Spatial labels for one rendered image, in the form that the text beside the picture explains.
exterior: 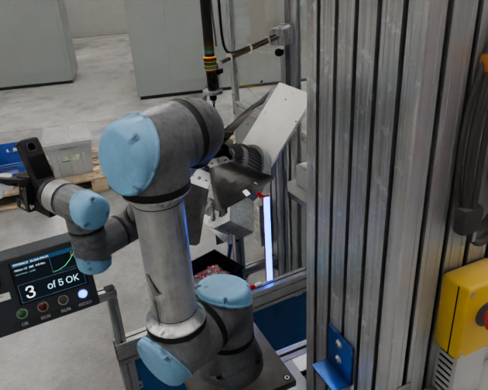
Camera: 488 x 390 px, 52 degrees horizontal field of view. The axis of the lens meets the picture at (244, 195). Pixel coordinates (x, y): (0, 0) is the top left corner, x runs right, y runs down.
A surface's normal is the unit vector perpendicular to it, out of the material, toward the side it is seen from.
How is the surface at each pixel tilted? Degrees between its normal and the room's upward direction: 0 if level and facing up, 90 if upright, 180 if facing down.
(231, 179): 14
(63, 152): 95
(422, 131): 90
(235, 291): 8
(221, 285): 8
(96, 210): 90
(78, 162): 95
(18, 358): 0
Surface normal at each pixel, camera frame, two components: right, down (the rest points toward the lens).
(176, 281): 0.47, 0.37
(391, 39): -0.91, 0.23
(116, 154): -0.63, 0.26
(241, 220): 0.70, -0.38
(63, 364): -0.06, -0.90
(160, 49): 0.22, 0.43
